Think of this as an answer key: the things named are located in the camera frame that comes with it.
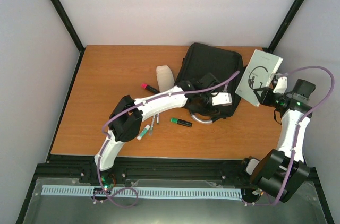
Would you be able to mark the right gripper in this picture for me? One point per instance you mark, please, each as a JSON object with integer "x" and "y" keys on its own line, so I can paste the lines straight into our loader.
{"x": 264, "y": 98}

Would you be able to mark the black mounting rail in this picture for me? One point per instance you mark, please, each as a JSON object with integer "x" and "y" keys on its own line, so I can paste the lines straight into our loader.
{"x": 126, "y": 170}

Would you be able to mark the pink highlighter marker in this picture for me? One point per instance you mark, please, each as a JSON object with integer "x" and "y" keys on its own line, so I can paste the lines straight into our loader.
{"x": 149, "y": 88}

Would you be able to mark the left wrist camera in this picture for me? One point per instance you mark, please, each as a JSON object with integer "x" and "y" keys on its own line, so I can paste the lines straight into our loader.
{"x": 221, "y": 98}

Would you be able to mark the grey paperback book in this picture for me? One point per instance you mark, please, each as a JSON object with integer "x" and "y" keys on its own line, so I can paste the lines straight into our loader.
{"x": 258, "y": 74}

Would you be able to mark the beige ribbed pencil case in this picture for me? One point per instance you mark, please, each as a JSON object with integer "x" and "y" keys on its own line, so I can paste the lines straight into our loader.
{"x": 165, "y": 78}

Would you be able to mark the left black frame post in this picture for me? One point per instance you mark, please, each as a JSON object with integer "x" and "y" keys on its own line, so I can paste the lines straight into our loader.
{"x": 59, "y": 8}

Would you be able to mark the clear pen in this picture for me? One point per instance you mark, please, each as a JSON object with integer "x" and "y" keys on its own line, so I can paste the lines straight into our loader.
{"x": 152, "y": 125}

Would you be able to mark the green highlighter marker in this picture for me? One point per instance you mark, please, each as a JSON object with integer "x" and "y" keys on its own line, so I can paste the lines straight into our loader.
{"x": 181, "y": 122}

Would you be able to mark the black student backpack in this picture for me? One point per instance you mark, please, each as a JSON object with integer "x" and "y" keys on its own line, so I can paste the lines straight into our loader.
{"x": 204, "y": 67}

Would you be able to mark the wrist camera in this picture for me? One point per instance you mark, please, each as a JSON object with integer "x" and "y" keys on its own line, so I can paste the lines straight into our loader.
{"x": 280, "y": 83}
{"x": 221, "y": 98}

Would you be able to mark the right black frame post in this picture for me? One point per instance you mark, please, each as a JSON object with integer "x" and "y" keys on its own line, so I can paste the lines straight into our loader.
{"x": 290, "y": 15}

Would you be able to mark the light blue cable duct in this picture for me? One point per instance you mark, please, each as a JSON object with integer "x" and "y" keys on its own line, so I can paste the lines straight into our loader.
{"x": 144, "y": 192}

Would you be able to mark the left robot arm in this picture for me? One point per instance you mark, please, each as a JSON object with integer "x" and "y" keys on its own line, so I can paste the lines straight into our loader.
{"x": 125, "y": 121}

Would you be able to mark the white glue stick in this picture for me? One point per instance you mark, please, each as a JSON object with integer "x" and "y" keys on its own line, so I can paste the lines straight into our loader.
{"x": 143, "y": 132}

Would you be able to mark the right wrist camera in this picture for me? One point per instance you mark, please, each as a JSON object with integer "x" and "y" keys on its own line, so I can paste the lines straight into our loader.
{"x": 280, "y": 83}

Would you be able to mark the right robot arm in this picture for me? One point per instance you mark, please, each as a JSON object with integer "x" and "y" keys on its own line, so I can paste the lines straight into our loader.
{"x": 282, "y": 171}

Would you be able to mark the black frame post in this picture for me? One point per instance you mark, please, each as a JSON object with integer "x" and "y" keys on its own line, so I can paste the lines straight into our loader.
{"x": 59, "y": 8}
{"x": 290, "y": 15}

